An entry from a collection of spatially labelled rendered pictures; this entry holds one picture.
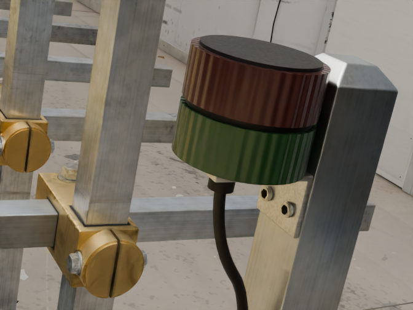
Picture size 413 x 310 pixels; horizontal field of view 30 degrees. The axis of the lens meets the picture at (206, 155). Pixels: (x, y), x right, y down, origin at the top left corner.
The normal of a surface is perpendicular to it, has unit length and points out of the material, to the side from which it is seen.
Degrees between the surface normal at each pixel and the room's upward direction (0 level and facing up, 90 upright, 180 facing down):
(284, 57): 0
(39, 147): 90
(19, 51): 90
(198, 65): 90
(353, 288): 0
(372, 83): 45
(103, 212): 90
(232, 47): 0
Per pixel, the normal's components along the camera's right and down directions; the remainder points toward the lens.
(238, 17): -0.85, 0.00
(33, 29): 0.45, 0.37
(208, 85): -0.66, 0.12
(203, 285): 0.18, -0.93
